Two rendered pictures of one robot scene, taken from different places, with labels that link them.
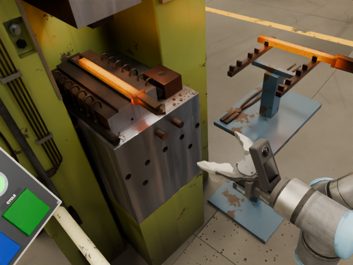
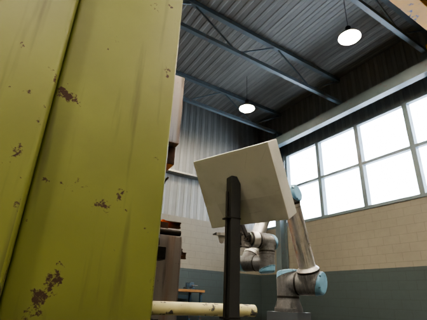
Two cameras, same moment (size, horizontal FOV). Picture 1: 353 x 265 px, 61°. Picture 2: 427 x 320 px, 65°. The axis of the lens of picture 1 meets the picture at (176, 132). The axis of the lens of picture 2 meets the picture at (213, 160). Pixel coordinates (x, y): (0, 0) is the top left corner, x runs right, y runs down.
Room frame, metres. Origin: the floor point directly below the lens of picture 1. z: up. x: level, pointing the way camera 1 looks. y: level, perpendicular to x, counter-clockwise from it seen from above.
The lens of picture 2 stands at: (0.19, 1.68, 0.65)
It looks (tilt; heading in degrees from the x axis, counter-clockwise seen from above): 23 degrees up; 283
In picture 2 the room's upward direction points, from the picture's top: 2 degrees clockwise
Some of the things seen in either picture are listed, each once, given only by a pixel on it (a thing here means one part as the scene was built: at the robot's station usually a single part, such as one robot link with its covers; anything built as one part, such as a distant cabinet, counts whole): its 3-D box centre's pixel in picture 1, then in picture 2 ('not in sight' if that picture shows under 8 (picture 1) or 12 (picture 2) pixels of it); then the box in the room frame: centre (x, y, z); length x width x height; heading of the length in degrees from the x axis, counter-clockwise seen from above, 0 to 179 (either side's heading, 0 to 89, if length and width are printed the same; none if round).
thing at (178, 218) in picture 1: (141, 191); not in sight; (0.99, 0.22, 0.23); 0.56 x 0.38 x 0.47; 39
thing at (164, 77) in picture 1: (162, 81); not in sight; (0.94, 0.03, 0.95); 0.12 x 0.09 x 0.07; 39
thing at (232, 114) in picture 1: (264, 90); not in sight; (1.16, -0.44, 0.68); 0.60 x 0.04 x 0.01; 128
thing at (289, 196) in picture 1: (292, 197); (252, 239); (0.37, -0.24, 0.98); 0.10 x 0.05 x 0.09; 129
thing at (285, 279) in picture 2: not in sight; (288, 282); (0.18, -0.86, 0.79); 0.17 x 0.15 x 0.18; 152
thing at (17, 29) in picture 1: (19, 36); not in sight; (0.78, 0.38, 1.25); 0.03 x 0.03 x 0.07; 39
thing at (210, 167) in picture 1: (215, 173); not in sight; (0.47, -0.08, 0.97); 0.09 x 0.03 x 0.06; 75
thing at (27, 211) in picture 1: (26, 211); not in sight; (0.40, 0.35, 1.01); 0.07 x 0.05 x 0.07; 154
